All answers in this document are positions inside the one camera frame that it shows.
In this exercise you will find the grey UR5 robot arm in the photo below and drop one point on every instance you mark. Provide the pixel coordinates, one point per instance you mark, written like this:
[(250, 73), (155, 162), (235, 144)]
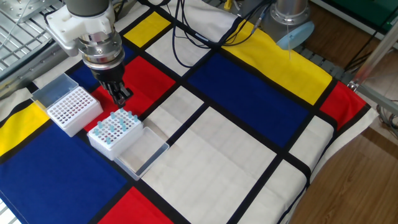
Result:
[(87, 6)]

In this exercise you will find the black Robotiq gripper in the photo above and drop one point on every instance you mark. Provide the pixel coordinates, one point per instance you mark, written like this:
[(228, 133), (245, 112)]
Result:
[(107, 74)]

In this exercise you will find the perforated metal plate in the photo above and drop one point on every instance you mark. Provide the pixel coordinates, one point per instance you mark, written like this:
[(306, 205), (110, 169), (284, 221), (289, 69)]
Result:
[(18, 9)]

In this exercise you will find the aluminium frame beam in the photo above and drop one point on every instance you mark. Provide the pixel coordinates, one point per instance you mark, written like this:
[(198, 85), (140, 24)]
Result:
[(379, 99)]

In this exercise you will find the silver wrist coupling flange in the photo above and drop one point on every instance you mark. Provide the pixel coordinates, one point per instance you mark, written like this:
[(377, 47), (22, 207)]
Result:
[(99, 49)]

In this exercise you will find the aluminium frame post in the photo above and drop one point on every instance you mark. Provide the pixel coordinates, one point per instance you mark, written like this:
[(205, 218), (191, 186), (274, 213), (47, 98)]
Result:
[(376, 53)]

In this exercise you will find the Mondrian pattern colour-block tablecloth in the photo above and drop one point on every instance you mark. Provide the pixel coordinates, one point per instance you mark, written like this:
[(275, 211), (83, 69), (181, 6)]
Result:
[(242, 93)]

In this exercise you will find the white pipette tip box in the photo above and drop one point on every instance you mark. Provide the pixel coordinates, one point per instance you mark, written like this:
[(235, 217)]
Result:
[(124, 146), (84, 119)]

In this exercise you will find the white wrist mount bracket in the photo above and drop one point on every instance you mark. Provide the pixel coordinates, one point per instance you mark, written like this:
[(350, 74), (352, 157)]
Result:
[(71, 26)]

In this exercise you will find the yellow plastic clip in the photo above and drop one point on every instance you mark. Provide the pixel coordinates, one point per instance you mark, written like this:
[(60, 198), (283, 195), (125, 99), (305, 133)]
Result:
[(228, 4)]

